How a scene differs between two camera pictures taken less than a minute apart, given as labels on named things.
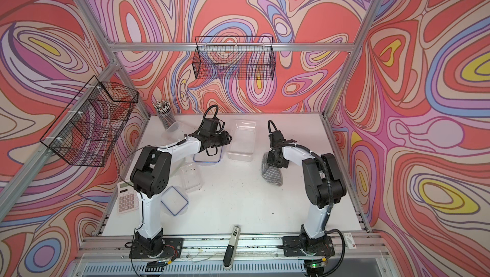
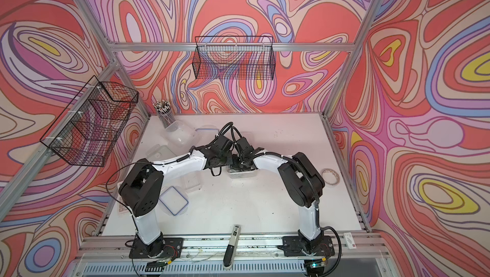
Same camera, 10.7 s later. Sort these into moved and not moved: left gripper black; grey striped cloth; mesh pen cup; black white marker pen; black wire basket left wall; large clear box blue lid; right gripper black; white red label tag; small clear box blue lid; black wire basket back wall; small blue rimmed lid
Moved: left gripper black; large clear box blue lid; grey striped cloth; right gripper black
Not moved: black wire basket left wall; mesh pen cup; black wire basket back wall; white red label tag; small clear box blue lid; small blue rimmed lid; black white marker pen
